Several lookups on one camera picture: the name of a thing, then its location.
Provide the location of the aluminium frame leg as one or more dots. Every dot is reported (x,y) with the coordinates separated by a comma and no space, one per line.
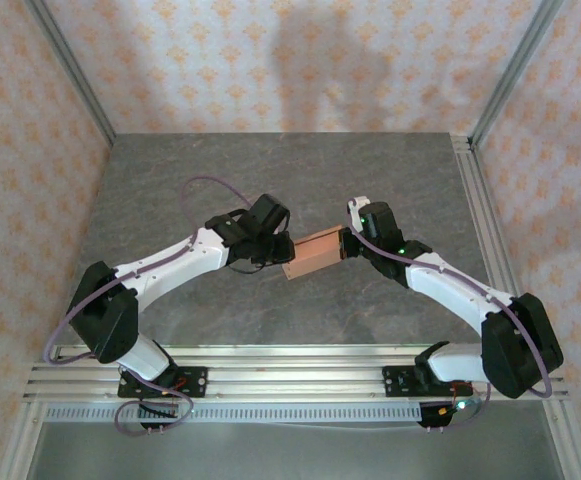
(567,440)
(20,440)

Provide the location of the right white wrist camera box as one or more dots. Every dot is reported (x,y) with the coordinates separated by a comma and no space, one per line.
(356,210)

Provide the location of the aluminium side rail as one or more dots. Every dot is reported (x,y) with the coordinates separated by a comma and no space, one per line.
(480,200)

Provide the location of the aluminium mounting rail beam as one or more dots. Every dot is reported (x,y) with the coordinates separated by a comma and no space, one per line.
(295,375)

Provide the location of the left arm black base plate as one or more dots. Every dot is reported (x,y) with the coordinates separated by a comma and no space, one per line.
(192,380)

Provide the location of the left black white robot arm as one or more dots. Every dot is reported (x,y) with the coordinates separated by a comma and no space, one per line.
(170,265)

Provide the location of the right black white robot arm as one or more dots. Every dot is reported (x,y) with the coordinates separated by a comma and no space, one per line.
(450,290)

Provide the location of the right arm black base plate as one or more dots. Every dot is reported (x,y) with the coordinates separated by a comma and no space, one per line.
(395,382)

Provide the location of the aluminium frame post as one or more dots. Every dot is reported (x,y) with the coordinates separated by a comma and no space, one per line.
(77,75)
(512,70)

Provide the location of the orange paper box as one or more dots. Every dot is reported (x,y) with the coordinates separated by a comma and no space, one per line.
(315,255)

